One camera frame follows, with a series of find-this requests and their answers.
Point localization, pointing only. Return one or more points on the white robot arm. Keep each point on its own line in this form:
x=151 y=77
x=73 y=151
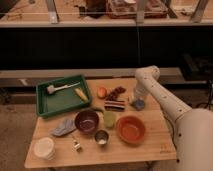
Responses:
x=193 y=126

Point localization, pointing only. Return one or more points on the small metal cup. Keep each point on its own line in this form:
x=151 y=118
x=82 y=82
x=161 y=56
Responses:
x=101 y=137

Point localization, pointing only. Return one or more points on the white dish brush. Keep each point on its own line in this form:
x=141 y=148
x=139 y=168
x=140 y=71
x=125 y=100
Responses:
x=51 y=89

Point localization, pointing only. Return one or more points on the purple bowl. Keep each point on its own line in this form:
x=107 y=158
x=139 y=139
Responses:
x=87 y=121

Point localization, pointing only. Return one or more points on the grey cloth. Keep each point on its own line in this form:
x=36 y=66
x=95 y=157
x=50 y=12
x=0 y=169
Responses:
x=67 y=126

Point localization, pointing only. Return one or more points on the yellow corn cob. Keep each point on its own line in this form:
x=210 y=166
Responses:
x=81 y=94

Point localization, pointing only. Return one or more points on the green plastic cup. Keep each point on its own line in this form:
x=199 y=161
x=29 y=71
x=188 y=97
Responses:
x=109 y=119

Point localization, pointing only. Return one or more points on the blue sponge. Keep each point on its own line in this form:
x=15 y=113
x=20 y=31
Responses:
x=138 y=104

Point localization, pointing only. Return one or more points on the wooden table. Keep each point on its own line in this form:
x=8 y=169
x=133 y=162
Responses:
x=156 y=145

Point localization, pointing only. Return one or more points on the red grape bunch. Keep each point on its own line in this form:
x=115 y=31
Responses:
x=113 y=95

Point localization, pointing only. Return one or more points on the orange bowl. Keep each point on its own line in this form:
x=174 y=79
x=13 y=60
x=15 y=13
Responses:
x=130 y=129

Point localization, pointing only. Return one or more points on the green plastic tray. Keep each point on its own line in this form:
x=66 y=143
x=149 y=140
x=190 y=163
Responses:
x=48 y=105

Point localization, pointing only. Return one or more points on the striped rectangular block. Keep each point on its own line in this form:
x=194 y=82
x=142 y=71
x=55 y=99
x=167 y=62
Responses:
x=114 y=105

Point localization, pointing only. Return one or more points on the white plastic container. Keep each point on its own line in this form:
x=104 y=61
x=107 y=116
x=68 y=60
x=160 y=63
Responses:
x=44 y=148

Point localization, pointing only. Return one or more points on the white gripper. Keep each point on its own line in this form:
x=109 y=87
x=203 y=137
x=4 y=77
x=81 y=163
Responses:
x=139 y=94

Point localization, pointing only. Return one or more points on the orange fruit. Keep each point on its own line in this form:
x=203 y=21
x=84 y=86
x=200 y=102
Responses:
x=101 y=92

